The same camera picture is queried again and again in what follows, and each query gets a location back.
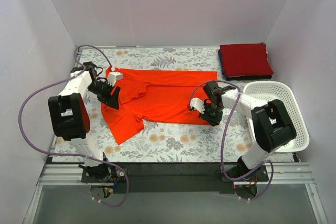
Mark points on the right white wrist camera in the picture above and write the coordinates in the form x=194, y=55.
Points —
x=196, y=104

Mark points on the folded blue t-shirt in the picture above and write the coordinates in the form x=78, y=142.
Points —
x=221, y=63

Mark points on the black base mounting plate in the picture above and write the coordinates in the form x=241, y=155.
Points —
x=176, y=177

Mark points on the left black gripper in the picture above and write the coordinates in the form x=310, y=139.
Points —
x=109, y=97

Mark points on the orange t-shirt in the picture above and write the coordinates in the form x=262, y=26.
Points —
x=154, y=95

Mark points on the floral patterned table mat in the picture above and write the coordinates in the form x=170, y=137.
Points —
x=160, y=142

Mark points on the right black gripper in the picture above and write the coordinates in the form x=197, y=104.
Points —
x=211, y=115

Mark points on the white perforated plastic basket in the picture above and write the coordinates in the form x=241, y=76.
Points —
x=271, y=90

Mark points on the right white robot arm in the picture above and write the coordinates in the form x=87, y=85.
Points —
x=272, y=125

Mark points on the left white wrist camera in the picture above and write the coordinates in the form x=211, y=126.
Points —
x=112, y=77

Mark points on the aluminium frame rail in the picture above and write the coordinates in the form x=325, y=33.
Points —
x=178, y=193

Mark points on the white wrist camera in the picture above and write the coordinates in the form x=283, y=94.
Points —
x=196, y=104
x=112, y=77

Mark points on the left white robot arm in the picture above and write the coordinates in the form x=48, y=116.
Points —
x=70, y=119

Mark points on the folded dark red t-shirt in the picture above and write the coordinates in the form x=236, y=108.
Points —
x=245, y=60

